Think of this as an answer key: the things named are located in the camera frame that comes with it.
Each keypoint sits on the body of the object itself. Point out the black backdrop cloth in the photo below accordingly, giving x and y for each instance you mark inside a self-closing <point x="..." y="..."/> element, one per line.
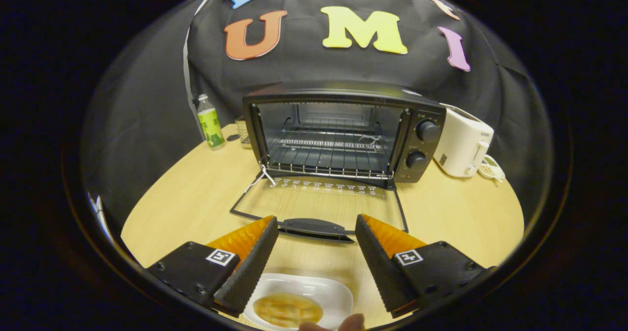
<point x="304" y="61"/>

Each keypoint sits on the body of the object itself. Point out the white square plate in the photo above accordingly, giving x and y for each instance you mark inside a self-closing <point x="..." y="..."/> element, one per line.
<point x="333" y="292"/>

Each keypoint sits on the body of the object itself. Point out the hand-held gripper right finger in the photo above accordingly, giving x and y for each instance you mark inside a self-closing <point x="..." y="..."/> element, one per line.
<point x="380" y="262"/>

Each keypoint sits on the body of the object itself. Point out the white pop-up toaster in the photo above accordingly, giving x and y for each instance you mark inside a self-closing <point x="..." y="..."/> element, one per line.
<point x="458" y="144"/>

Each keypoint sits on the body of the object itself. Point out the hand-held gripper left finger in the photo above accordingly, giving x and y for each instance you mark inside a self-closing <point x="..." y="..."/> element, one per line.
<point x="252" y="267"/>

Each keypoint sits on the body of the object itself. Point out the black toaster oven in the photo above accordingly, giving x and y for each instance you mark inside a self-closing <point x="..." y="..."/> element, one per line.
<point x="427" y="159"/>

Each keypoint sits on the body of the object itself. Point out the green label drink bottle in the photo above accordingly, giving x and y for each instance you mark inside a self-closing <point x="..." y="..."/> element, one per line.
<point x="211" y="125"/>

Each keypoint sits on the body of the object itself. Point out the dark bottle cap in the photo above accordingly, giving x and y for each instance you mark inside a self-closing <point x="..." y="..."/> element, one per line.
<point x="233" y="137"/>

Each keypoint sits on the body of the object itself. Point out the golden bread roll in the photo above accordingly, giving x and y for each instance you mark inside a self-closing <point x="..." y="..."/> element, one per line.
<point x="287" y="310"/>

